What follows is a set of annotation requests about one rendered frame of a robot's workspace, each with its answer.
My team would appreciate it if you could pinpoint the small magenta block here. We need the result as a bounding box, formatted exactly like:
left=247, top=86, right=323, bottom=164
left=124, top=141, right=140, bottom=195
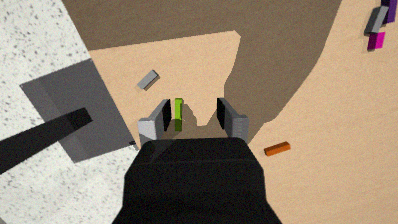
left=367, top=32, right=385, bottom=49

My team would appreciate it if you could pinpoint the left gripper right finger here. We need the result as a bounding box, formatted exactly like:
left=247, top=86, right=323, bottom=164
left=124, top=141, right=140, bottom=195
left=217, top=98, right=249, bottom=144

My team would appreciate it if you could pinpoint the olive green rod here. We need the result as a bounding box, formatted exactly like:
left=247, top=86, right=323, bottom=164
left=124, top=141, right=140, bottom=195
left=175, top=98, right=182, bottom=131

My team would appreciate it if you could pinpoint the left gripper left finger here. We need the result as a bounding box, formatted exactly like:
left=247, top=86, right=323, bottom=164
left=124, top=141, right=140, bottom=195
left=137, top=99, right=172, bottom=148

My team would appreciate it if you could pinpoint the orange rectangular block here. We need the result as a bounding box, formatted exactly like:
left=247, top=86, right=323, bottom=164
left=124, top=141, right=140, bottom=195
left=264, top=141, right=291, bottom=157

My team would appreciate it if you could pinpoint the grey rod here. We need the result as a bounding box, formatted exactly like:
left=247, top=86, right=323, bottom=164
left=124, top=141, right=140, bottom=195
left=364, top=6, right=389, bottom=34
left=136, top=70, right=158, bottom=90

